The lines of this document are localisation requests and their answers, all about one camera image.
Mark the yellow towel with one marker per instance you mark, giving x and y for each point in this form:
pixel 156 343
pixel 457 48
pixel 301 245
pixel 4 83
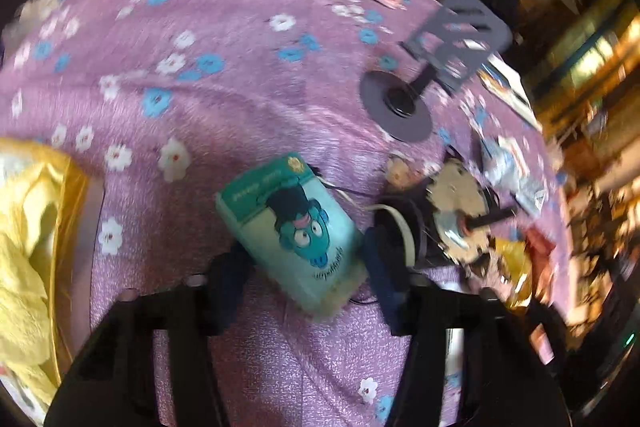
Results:
pixel 25 267

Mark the yellow foil packet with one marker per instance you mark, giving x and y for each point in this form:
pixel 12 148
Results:
pixel 515 262

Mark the flat blue and white packet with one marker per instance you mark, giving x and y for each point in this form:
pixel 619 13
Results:
pixel 500 157

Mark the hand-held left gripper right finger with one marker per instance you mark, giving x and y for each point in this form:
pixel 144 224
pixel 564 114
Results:
pixel 385 272

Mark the stack of white papers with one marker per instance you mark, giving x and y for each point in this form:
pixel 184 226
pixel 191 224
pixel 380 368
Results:
pixel 505 84

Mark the crumpled blue and white packet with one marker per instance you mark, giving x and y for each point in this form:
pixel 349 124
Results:
pixel 530 197

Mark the gold foil bag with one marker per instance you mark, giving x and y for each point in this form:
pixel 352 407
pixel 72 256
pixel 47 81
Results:
pixel 75 187

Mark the small round fan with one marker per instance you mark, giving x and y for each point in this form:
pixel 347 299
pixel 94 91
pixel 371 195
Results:
pixel 457 199

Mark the grey phone stand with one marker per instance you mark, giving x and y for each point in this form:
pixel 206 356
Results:
pixel 395 112

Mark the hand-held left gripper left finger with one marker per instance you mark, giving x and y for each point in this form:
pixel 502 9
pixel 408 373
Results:
pixel 227 279

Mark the purple floral tablecloth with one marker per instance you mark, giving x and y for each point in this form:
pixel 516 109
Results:
pixel 200 132

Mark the teal cartoon tissue packet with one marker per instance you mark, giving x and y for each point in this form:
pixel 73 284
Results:
pixel 295 232

